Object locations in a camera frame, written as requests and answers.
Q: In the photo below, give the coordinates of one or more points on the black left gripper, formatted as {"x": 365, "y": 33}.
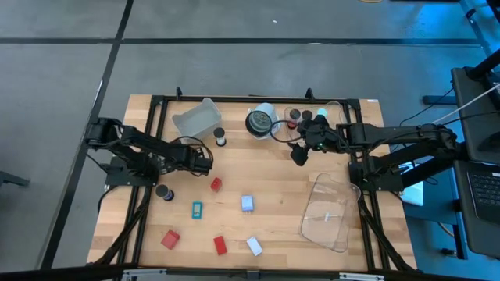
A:
{"x": 197, "y": 160}

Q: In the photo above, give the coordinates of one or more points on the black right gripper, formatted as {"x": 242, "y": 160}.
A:
{"x": 324, "y": 136}

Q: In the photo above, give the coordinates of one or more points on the black sand timer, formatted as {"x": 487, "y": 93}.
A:
{"x": 307, "y": 114}

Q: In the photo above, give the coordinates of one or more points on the red sand timer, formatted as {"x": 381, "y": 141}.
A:
{"x": 294, "y": 115}

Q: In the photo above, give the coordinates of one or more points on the small red block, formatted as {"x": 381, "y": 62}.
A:
{"x": 216, "y": 184}

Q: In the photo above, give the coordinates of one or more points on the teal sand timer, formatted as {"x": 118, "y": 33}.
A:
{"x": 322, "y": 112}

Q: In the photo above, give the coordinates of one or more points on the teal rectangular case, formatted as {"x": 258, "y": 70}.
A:
{"x": 197, "y": 210}

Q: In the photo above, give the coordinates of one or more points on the lavender power adapter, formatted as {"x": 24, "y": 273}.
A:
{"x": 247, "y": 203}

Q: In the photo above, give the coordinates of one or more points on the large square red block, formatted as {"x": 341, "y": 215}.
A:
{"x": 170, "y": 239}

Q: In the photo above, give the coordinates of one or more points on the long red block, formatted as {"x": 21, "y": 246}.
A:
{"x": 220, "y": 245}

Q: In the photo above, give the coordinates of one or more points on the white power adapter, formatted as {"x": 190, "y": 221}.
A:
{"x": 254, "y": 246}

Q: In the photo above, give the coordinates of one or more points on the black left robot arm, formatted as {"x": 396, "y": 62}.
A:
{"x": 133, "y": 142}

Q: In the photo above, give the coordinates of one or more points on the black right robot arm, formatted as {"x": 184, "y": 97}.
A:
{"x": 390, "y": 134}

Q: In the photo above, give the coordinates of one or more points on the white sand timer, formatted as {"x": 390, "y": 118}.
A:
{"x": 219, "y": 134}

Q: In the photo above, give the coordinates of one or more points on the grey plastic bin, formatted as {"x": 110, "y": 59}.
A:
{"x": 197, "y": 121}

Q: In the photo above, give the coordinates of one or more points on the clear plastic bin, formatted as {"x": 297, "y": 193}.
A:
{"x": 332, "y": 226}
{"x": 336, "y": 113}

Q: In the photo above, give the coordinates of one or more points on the white box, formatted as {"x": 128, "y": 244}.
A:
{"x": 414, "y": 193}

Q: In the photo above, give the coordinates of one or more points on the black diagonal support beam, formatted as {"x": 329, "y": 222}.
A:
{"x": 433, "y": 166}

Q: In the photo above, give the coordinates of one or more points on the black side desk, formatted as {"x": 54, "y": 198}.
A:
{"x": 468, "y": 117}

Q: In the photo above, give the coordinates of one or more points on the grey floor object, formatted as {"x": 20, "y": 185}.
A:
{"x": 11, "y": 178}

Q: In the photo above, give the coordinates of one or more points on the black rig crossbar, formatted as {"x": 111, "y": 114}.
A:
{"x": 47, "y": 274}

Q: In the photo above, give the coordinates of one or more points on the black laptop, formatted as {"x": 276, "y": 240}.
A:
{"x": 486, "y": 191}

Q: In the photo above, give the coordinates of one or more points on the black pole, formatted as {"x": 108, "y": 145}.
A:
{"x": 484, "y": 64}

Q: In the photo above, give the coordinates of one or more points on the black metal table frame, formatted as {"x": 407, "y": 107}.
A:
{"x": 234, "y": 98}

